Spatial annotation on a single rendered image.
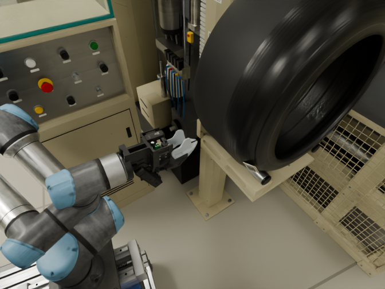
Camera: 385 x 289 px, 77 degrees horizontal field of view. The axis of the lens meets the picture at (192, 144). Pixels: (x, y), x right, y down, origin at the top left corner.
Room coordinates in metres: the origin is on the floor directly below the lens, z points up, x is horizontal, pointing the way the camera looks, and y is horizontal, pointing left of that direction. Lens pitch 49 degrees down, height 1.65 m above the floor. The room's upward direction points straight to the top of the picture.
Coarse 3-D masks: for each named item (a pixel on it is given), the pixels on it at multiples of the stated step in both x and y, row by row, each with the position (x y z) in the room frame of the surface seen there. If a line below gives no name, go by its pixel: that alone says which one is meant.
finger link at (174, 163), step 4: (184, 156) 0.39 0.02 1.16; (172, 160) 0.37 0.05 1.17; (176, 160) 0.37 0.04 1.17; (180, 160) 0.38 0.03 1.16; (184, 160) 0.38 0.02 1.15; (168, 164) 0.36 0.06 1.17; (172, 164) 0.36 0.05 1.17; (176, 164) 0.36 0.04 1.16; (180, 164) 0.37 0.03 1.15; (164, 168) 0.35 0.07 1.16; (168, 168) 0.35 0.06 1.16; (172, 168) 0.35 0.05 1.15
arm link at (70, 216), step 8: (96, 200) 0.28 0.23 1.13; (48, 208) 0.25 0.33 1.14; (64, 208) 0.25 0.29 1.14; (72, 208) 0.25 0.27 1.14; (80, 208) 0.26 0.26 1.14; (88, 208) 0.26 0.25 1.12; (96, 208) 0.28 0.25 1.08; (56, 216) 0.23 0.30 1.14; (64, 216) 0.23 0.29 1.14; (72, 216) 0.24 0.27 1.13; (80, 216) 0.25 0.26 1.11; (64, 224) 0.22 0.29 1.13; (72, 224) 0.23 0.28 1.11
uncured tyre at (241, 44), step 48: (240, 0) 0.66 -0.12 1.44; (288, 0) 0.59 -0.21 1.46; (336, 0) 0.55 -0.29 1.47; (384, 0) 0.60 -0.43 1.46; (240, 48) 0.54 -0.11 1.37; (288, 48) 0.48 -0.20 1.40; (336, 48) 0.49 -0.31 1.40; (384, 48) 0.63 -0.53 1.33; (240, 96) 0.46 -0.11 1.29; (288, 96) 0.43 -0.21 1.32; (336, 96) 0.76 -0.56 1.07; (240, 144) 0.42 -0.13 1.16; (288, 144) 0.64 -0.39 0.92
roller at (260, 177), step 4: (252, 172) 0.51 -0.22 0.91; (256, 172) 0.51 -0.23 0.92; (260, 172) 0.50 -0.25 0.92; (264, 172) 0.50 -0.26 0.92; (256, 176) 0.50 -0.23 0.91; (260, 176) 0.49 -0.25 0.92; (264, 176) 0.49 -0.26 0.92; (268, 176) 0.49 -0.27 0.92; (260, 180) 0.48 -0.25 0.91; (264, 180) 0.47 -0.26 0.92; (268, 180) 0.48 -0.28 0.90; (264, 184) 0.47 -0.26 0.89
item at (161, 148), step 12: (144, 132) 0.40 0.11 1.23; (156, 132) 0.41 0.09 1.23; (144, 144) 0.37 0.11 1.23; (156, 144) 0.37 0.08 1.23; (168, 144) 0.38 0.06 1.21; (132, 156) 0.33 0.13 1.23; (144, 156) 0.35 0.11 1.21; (156, 156) 0.34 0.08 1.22; (168, 156) 0.37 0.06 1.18; (132, 168) 0.33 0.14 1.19; (156, 168) 0.35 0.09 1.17
